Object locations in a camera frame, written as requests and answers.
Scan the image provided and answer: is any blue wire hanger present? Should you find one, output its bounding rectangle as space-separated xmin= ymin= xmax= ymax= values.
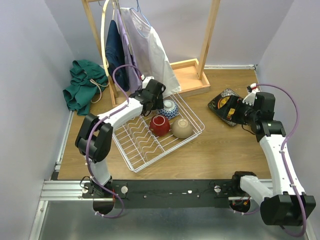
xmin=129 ymin=0 xmax=151 ymax=29

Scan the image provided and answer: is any black floral square plate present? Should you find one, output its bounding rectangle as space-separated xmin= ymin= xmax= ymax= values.
xmin=207 ymin=88 xmax=246 ymax=127

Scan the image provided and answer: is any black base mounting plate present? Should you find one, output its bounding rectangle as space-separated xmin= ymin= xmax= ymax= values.
xmin=80 ymin=179 xmax=253 ymax=212

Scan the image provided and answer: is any purple cable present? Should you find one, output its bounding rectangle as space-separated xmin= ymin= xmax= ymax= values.
xmin=85 ymin=64 xmax=146 ymax=201
xmin=256 ymin=83 xmax=308 ymax=237

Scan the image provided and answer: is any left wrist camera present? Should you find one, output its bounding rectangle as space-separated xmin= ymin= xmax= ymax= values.
xmin=141 ymin=76 xmax=154 ymax=89

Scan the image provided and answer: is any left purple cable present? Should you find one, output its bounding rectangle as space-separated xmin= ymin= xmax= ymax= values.
xmin=85 ymin=64 xmax=146 ymax=201

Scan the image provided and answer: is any aluminium frame rail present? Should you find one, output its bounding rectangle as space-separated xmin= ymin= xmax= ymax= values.
xmin=29 ymin=111 xmax=82 ymax=240

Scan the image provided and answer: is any navy blue garment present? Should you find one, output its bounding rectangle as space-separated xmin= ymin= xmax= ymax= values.
xmin=105 ymin=20 xmax=130 ymax=92

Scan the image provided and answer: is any blue white patterned bowl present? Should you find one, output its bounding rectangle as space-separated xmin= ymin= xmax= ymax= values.
xmin=157 ymin=99 xmax=179 ymax=120

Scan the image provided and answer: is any white t-shirt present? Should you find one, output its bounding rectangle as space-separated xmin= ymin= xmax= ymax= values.
xmin=120 ymin=7 xmax=181 ymax=98

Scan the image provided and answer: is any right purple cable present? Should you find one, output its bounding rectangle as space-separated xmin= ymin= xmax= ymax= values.
xmin=256 ymin=83 xmax=308 ymax=237

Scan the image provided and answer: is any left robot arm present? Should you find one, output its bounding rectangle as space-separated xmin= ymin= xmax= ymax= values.
xmin=75 ymin=77 xmax=166 ymax=198

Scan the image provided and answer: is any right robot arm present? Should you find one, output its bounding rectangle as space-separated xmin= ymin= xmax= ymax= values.
xmin=224 ymin=92 xmax=316 ymax=227

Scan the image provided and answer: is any green hoodie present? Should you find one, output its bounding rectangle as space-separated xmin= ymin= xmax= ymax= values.
xmin=62 ymin=59 xmax=109 ymax=116

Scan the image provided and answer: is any wooden clothes rack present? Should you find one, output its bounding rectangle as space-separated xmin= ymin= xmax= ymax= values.
xmin=82 ymin=0 xmax=221 ymax=97

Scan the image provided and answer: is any amber glass plate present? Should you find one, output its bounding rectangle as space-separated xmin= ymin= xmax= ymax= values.
xmin=217 ymin=95 xmax=231 ymax=109

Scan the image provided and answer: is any white wire dish rack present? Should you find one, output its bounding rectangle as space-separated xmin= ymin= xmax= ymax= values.
xmin=112 ymin=93 xmax=205 ymax=173

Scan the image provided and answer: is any beige ceramic bowl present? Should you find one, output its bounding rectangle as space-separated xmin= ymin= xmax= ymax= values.
xmin=171 ymin=118 xmax=193 ymax=139

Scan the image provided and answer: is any lavender shirt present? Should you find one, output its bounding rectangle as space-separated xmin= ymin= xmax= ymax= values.
xmin=117 ymin=9 xmax=142 ymax=94

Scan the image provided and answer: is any red bowl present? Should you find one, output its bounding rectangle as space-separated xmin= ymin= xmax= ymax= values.
xmin=149 ymin=115 xmax=170 ymax=137

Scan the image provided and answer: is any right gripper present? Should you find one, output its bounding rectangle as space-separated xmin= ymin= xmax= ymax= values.
xmin=215 ymin=94 xmax=259 ymax=126

